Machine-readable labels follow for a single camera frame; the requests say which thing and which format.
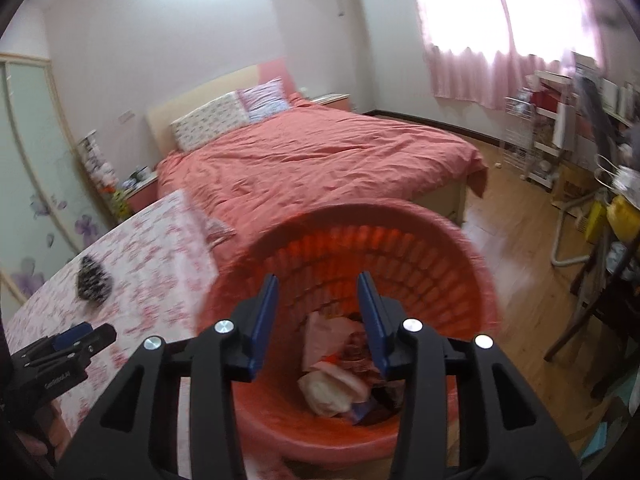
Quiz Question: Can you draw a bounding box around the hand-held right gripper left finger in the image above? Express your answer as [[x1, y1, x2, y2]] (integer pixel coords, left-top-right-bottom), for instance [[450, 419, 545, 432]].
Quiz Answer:
[[55, 274, 280, 480]]

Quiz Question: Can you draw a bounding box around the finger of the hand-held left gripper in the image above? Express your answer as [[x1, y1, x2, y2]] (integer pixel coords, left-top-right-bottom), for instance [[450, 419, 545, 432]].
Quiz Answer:
[[64, 323, 118, 368], [50, 323, 95, 353]]

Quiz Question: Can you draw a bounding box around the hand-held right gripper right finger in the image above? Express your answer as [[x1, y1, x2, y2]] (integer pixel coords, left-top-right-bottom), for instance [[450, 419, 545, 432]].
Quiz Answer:
[[356, 271, 583, 480]]

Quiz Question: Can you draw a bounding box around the pink paper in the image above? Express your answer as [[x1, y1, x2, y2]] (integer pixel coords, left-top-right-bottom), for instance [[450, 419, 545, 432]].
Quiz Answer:
[[304, 311, 363, 367]]

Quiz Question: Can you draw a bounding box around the white beige wrapper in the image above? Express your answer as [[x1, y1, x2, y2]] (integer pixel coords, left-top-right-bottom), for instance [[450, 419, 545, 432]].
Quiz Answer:
[[297, 364, 372, 418]]

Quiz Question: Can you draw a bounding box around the red plastic waste basket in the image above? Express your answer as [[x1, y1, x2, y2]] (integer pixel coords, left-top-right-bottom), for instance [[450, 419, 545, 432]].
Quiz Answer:
[[199, 201, 501, 461]]

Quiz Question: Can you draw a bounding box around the blue purple wrapper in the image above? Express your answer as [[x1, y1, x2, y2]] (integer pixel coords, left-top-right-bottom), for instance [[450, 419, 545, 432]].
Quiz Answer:
[[349, 399, 383, 427]]

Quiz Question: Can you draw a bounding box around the person's left hand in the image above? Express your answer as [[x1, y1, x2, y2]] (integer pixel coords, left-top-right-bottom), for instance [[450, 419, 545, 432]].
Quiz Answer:
[[20, 402, 68, 468]]

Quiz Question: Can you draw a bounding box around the dark patterned knit cloth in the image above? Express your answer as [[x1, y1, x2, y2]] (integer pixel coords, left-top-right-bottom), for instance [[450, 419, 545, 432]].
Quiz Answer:
[[75, 254, 114, 306]]

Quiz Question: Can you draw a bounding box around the red floral tablecloth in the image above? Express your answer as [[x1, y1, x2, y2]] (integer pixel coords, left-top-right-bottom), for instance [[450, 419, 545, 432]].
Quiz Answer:
[[0, 189, 311, 480]]

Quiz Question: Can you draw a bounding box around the pink white nightstand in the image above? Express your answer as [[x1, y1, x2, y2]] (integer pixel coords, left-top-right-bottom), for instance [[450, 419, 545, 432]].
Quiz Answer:
[[306, 92, 352, 112], [122, 172, 161, 217]]

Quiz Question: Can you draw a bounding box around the pile of plush toys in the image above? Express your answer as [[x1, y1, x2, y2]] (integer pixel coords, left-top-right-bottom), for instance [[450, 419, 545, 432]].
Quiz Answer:
[[80, 130, 128, 223]]

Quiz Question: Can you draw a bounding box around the bed with pink duvet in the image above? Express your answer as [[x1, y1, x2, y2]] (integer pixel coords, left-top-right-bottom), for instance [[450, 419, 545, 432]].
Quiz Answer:
[[156, 95, 490, 242]]

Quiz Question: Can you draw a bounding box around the floral glass wardrobe door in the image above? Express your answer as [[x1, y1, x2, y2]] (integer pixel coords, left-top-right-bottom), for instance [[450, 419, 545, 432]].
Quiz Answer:
[[0, 52, 122, 306]]

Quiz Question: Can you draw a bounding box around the white floral pillow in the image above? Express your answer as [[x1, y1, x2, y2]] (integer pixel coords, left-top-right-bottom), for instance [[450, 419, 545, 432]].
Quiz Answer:
[[170, 91, 251, 154]]

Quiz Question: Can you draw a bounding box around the pink blue striped pillow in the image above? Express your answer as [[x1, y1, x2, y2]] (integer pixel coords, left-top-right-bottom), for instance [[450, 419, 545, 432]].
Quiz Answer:
[[237, 77, 292, 123]]

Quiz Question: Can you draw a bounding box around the dark wooden chair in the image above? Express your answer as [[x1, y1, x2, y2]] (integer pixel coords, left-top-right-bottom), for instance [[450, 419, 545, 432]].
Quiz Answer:
[[544, 220, 640, 402]]

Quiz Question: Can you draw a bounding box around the beige pink bed headboard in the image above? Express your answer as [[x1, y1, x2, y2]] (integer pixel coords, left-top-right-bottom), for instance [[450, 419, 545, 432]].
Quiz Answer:
[[146, 59, 297, 153]]

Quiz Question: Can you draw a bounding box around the brown cardboard box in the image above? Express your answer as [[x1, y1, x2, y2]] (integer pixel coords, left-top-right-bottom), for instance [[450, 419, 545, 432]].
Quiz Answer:
[[551, 165, 597, 207]]

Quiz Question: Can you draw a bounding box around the yellow box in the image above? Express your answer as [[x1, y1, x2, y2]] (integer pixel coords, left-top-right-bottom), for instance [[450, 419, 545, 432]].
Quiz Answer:
[[584, 200, 608, 241]]

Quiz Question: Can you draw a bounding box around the teal paper sheet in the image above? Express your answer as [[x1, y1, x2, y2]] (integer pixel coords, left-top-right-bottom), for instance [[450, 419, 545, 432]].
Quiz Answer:
[[579, 421, 610, 467]]

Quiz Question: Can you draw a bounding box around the white shelf cart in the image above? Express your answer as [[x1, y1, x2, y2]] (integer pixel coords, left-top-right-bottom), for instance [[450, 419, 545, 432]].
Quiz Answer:
[[525, 72, 577, 192]]

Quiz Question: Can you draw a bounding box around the yellow bag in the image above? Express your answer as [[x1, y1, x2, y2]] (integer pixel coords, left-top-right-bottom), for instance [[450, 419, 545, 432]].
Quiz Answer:
[[605, 195, 640, 248]]

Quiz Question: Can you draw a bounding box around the pink sheer curtain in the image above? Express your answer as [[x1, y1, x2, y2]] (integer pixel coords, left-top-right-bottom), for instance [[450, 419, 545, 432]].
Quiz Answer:
[[405, 0, 608, 111]]

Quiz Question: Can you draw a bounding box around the white standing air conditioner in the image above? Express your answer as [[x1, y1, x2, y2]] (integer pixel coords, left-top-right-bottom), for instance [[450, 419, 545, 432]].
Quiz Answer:
[[264, 0, 362, 116]]

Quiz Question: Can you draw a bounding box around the cluttered shelf unit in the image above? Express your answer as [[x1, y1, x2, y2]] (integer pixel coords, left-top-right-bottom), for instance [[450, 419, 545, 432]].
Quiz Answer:
[[574, 50, 640, 128]]

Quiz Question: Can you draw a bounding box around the beige wooden bed frame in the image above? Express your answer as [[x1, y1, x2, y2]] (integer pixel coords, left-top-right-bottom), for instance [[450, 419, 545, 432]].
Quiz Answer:
[[429, 179, 469, 224]]

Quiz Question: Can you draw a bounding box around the white metal tube frame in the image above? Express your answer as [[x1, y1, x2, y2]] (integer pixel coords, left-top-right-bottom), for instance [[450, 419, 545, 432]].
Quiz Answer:
[[550, 192, 609, 269]]

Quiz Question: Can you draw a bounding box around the white wire rack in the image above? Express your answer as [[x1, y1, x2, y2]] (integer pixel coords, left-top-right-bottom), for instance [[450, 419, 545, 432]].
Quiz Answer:
[[500, 95, 539, 181]]

